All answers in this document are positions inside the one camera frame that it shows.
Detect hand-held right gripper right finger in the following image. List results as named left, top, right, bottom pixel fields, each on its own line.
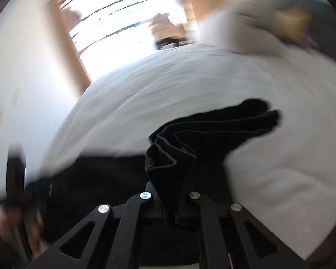
left=174, top=191, right=311, bottom=269

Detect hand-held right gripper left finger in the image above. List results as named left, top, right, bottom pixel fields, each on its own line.
left=25, top=192, right=170, bottom=269

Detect black pants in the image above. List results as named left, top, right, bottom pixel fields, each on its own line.
left=22, top=99, right=283, bottom=247

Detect person's left hand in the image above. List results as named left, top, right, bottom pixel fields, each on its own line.
left=0, top=210, right=44, bottom=254

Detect beige curtain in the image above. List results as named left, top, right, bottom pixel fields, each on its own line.
left=175, top=0, right=210, bottom=40
left=49, top=0, right=91, bottom=90

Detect bed with white sheet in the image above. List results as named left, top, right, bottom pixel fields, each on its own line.
left=41, top=45, right=336, bottom=261

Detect black framed glass door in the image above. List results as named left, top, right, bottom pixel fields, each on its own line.
left=60, top=0, right=191, bottom=75

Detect dark chair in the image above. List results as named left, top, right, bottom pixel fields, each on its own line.
left=155, top=36, right=187, bottom=49

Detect rolled white duvet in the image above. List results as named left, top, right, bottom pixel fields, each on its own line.
left=197, top=0, right=286, bottom=54

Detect beige puffer jacket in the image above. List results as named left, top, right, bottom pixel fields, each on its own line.
left=150, top=14, right=175, bottom=41

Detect yellow patterned pillow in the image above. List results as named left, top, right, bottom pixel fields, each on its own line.
left=274, top=8, right=311, bottom=38

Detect grey padded headboard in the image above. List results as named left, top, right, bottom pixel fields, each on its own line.
left=277, top=0, right=336, bottom=70

